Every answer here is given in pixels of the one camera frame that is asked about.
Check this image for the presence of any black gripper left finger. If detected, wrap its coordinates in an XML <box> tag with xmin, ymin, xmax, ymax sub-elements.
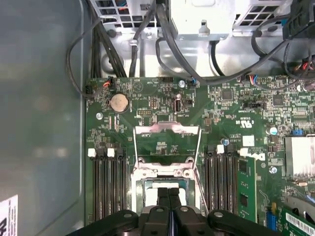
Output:
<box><xmin>65</xmin><ymin>187</ymin><xmax>171</xmax><ymax>236</ymax></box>

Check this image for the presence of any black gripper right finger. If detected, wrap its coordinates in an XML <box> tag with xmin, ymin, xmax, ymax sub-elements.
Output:
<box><xmin>170</xmin><ymin>187</ymin><xmax>284</xmax><ymax>236</ymax></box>

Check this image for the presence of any metal socket cover frame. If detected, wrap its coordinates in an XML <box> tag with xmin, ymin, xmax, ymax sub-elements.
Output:
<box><xmin>132</xmin><ymin>121</ymin><xmax>203</xmax><ymax>173</ymax></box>

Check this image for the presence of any RAM slot with black clips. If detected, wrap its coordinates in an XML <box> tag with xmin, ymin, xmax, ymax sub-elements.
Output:
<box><xmin>204</xmin><ymin>145</ymin><xmax>215</xmax><ymax>212</ymax></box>
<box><xmin>225</xmin><ymin>145</ymin><xmax>238</xmax><ymax>215</ymax></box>
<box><xmin>97</xmin><ymin>148</ymin><xmax>107</xmax><ymax>220</ymax></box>
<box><xmin>116</xmin><ymin>148</ymin><xmax>128</xmax><ymax>212</ymax></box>

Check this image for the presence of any RAM slot with white clips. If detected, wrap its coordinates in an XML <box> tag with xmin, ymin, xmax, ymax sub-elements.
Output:
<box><xmin>106</xmin><ymin>148</ymin><xmax>118</xmax><ymax>216</ymax></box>
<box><xmin>214</xmin><ymin>144</ymin><xmax>225</xmax><ymax>211</ymax></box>
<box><xmin>87</xmin><ymin>148</ymin><xmax>99</xmax><ymax>222</ymax></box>

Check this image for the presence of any blue expansion slot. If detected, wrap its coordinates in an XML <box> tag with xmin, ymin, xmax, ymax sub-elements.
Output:
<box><xmin>267</xmin><ymin>204</ymin><xmax>279</xmax><ymax>233</ymax></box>

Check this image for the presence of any green RAM stick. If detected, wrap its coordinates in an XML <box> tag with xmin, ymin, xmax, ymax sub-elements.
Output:
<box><xmin>237</xmin><ymin>156</ymin><xmax>258</xmax><ymax>223</ymax></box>

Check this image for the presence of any green motherboard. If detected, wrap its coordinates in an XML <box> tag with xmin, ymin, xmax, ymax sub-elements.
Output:
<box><xmin>85</xmin><ymin>76</ymin><xmax>315</xmax><ymax>236</ymax></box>

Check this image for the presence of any silver internal USB port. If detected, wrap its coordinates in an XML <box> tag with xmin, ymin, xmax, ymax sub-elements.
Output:
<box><xmin>174</xmin><ymin>96</ymin><xmax>184</xmax><ymax>115</ymax></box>

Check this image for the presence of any graphics card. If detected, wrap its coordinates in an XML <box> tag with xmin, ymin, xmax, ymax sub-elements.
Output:
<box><xmin>280</xmin><ymin>194</ymin><xmax>315</xmax><ymax>236</ymax></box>

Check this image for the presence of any silver coin battery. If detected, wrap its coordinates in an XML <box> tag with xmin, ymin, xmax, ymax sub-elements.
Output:
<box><xmin>110</xmin><ymin>92</ymin><xmax>129</xmax><ymax>114</ymax></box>

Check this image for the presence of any silver chipset heatsink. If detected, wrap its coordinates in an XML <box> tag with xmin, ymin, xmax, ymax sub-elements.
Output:
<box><xmin>284</xmin><ymin>136</ymin><xmax>315</xmax><ymax>181</ymax></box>

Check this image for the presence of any white printed label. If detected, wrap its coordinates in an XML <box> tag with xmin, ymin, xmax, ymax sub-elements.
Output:
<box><xmin>0</xmin><ymin>194</ymin><xmax>19</xmax><ymax>236</ymax></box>

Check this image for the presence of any black and grey PC case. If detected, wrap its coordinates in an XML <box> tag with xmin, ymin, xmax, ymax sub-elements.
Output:
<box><xmin>0</xmin><ymin>0</ymin><xmax>315</xmax><ymax>236</ymax></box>

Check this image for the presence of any grey metal drive cage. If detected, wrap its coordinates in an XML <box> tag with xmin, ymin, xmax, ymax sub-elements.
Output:
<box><xmin>88</xmin><ymin>0</ymin><xmax>295</xmax><ymax>41</ymax></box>

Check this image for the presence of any metal wire locking lever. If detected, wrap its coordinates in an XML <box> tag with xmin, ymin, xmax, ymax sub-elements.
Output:
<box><xmin>192</xmin><ymin>167</ymin><xmax>211</xmax><ymax>214</ymax></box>

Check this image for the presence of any thin black wire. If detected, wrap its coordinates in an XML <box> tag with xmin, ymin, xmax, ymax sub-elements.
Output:
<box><xmin>283</xmin><ymin>41</ymin><xmax>315</xmax><ymax>84</ymax></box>
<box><xmin>64</xmin><ymin>14</ymin><xmax>99</xmax><ymax>99</ymax></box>

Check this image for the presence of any thick black cable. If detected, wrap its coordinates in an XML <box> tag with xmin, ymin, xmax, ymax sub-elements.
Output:
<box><xmin>155</xmin><ymin>0</ymin><xmax>296</xmax><ymax>86</ymax></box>

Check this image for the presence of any black plastic bracket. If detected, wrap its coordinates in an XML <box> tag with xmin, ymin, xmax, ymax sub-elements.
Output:
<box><xmin>283</xmin><ymin>0</ymin><xmax>315</xmax><ymax>40</ymax></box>

